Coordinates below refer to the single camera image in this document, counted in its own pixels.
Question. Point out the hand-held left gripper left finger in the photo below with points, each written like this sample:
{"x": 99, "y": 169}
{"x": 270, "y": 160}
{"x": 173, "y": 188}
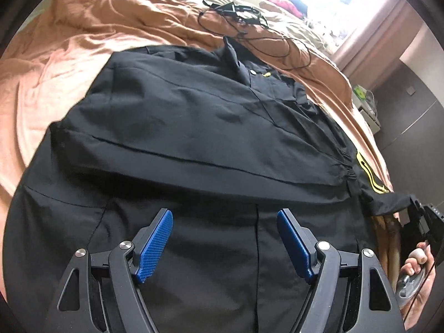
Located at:
{"x": 156, "y": 242}

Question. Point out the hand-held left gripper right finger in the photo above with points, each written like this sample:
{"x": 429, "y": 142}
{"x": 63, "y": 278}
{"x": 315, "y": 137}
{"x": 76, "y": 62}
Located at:
{"x": 294, "y": 242}

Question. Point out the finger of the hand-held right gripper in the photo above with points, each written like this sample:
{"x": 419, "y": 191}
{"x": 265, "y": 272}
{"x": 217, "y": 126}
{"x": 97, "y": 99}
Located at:
{"x": 415, "y": 204}

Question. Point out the black jacket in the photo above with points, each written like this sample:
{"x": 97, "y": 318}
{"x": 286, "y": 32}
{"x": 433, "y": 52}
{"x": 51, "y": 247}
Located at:
{"x": 173, "y": 128}

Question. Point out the person's right hand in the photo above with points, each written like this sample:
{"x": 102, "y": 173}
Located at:
{"x": 426, "y": 295}

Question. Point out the white bedside box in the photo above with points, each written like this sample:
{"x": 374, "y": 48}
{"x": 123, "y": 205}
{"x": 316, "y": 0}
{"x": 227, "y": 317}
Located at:
{"x": 368, "y": 112}

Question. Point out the green bedside item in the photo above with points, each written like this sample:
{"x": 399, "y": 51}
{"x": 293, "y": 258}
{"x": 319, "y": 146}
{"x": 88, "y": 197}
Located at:
{"x": 359, "y": 93}

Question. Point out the pink curtain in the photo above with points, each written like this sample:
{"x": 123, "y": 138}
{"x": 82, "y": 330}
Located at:
{"x": 381, "y": 24}

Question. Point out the orange fleece blanket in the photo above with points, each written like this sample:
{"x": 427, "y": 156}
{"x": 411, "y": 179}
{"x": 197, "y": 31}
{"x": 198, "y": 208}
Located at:
{"x": 52, "y": 59}

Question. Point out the patterned quilt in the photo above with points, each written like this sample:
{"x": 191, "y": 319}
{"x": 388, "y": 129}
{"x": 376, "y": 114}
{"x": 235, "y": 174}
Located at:
{"x": 277, "y": 20}

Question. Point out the wall switch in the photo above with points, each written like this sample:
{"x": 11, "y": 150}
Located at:
{"x": 411, "y": 90}

